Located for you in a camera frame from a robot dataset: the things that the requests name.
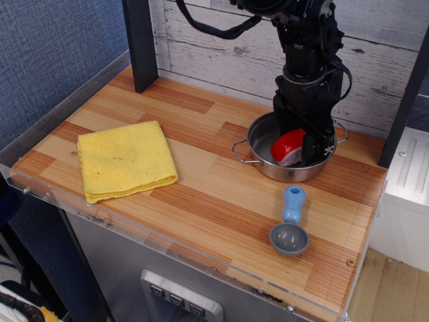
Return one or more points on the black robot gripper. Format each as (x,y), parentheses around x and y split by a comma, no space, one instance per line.
(299,104)

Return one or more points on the black and yellow floor object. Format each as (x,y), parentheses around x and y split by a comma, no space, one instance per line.
(21,304)

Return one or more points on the black right vertical post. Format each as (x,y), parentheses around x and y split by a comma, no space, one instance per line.
(405,108)

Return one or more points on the silver dispenser button panel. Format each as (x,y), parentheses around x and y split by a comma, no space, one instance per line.
(159,287)

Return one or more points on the clear acrylic edge guard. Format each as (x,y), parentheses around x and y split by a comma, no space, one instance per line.
(211,229)

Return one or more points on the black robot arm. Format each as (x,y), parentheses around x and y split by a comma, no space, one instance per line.
(312,79)

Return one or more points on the folded yellow cloth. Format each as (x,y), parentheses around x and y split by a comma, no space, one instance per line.
(126,160)

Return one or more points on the black vertical post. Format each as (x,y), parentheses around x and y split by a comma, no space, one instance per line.
(141,43)
(405,108)

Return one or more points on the blue and grey scoop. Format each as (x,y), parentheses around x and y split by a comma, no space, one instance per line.
(288,238)

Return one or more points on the white ribbed side unit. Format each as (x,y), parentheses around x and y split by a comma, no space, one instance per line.
(400,228)

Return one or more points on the small stainless steel pot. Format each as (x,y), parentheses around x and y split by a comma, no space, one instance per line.
(261,135)

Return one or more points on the black left vertical post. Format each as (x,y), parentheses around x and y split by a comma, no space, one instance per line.
(141,43)

